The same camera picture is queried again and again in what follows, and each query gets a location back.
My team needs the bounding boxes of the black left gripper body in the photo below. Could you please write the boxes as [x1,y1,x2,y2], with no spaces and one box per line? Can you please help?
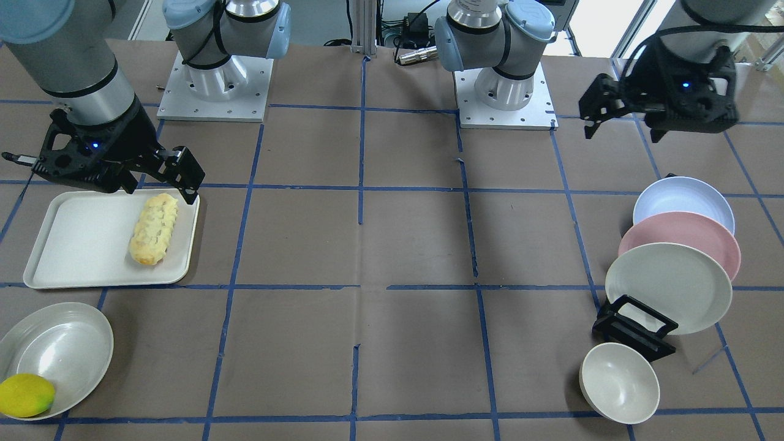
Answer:
[625,36,739,134]

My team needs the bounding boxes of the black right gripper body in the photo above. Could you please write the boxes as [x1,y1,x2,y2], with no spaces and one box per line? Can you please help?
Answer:
[2,101,166,194]

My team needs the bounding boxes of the light blue plate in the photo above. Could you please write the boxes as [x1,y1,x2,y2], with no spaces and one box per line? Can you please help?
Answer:
[632,176,736,233]

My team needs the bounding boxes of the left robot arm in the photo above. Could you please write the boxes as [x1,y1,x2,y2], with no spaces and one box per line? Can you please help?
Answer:
[435,1,782,143]

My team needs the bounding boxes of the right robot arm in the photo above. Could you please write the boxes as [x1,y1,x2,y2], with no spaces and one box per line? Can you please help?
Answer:
[2,1,291,204]

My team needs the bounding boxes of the pink plate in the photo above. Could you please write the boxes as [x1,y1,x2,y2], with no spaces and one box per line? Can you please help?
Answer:
[617,211,742,281]

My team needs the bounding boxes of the beige plate in rack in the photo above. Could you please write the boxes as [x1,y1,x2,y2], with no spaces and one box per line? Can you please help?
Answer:
[605,243,733,335]

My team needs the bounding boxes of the beige shallow plate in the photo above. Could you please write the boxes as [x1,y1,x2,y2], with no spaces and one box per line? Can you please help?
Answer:
[1,302,114,422]

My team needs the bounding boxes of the black plate rack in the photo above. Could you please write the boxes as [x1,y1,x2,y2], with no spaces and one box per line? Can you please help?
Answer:
[592,294,679,363]

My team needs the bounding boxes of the white rectangular tray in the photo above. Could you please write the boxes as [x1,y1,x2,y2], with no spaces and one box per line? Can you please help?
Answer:
[23,188,200,288]

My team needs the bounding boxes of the silver metal connector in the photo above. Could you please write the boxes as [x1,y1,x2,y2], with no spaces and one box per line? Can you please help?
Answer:
[395,47,439,66]

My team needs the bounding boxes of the black power adapter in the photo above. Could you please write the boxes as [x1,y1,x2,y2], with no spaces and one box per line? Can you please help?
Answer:
[401,12,429,39]

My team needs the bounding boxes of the beige bowl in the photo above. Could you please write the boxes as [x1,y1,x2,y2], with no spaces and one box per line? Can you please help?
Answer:
[578,342,660,424]

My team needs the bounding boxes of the yellow lemon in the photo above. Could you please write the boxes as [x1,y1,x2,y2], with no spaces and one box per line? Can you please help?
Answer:
[1,373,56,418]

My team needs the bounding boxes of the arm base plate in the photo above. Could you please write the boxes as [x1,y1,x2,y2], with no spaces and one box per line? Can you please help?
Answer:
[157,54,274,123]
[453,64,559,130]

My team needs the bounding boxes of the aluminium frame post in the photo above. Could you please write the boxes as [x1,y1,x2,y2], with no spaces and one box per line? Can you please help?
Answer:
[348,0,380,59]

